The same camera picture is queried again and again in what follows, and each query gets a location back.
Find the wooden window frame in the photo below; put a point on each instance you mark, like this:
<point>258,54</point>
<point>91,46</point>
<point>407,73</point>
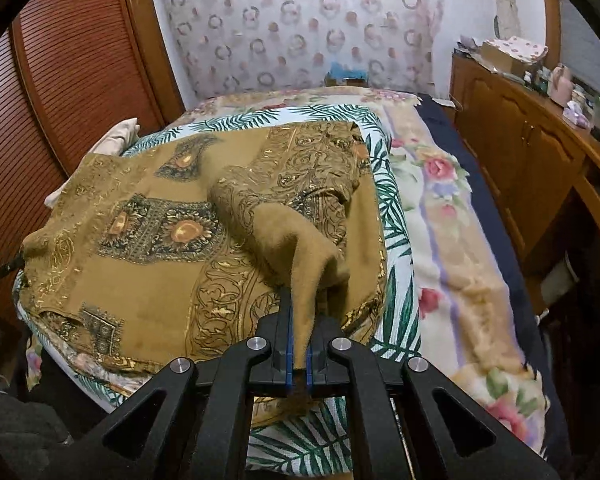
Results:
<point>551,20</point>

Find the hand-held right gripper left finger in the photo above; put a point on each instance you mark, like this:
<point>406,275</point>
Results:
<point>287,360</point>

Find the circle patterned curtain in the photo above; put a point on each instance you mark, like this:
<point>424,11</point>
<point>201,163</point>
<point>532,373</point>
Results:
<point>300,25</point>

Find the wooden cabinet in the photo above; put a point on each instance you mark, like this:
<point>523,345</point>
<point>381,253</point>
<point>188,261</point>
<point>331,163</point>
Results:
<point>520,150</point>

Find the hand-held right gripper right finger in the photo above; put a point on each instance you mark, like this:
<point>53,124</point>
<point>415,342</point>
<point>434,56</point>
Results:
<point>311,367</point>

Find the cream pillow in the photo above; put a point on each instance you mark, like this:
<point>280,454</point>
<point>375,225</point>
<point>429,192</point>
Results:
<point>115,135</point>

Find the wooden louvered wardrobe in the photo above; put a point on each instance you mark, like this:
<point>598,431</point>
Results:
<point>80,70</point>

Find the floral blanket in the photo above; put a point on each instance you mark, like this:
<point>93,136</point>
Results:
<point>460,270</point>

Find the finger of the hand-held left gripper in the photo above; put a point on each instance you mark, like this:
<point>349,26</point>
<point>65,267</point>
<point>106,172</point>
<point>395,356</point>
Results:
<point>2,271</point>

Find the brown sunflower print garment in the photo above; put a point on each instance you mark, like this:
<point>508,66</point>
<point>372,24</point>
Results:
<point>180,210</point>

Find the cardboard box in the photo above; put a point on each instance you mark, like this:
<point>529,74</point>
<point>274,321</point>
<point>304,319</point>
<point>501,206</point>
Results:
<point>502,60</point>

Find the dark cloth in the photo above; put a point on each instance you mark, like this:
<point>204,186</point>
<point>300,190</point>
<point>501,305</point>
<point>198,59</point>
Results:
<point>20,420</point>

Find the navy bed sheet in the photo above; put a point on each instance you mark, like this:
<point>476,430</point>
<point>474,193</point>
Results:
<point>490,220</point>

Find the white tissue pack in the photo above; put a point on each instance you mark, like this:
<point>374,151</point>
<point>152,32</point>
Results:
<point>577,112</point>

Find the floral cloth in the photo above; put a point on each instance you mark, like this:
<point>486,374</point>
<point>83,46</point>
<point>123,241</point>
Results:
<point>517,47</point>

